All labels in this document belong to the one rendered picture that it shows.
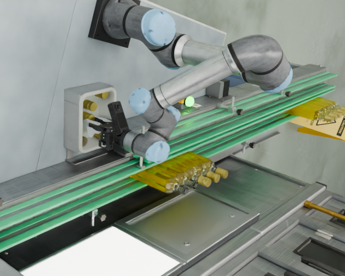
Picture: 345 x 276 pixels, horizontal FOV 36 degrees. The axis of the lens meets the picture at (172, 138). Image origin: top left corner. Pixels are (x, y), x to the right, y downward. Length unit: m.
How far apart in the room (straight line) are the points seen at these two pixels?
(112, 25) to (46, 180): 0.59
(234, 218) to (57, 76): 0.85
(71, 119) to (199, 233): 0.61
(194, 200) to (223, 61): 0.75
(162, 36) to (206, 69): 0.28
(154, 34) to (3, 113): 0.55
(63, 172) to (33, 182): 0.12
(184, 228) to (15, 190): 0.62
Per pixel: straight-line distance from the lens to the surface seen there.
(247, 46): 1.57
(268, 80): 1.66
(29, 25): 1.76
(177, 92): 1.61
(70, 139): 1.93
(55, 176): 1.88
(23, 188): 1.81
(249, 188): 2.40
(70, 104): 1.89
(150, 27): 1.78
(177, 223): 1.98
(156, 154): 1.70
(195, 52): 1.82
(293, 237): 2.10
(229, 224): 2.02
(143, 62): 2.16
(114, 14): 1.89
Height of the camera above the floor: 2.15
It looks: 35 degrees down
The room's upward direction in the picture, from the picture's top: 111 degrees clockwise
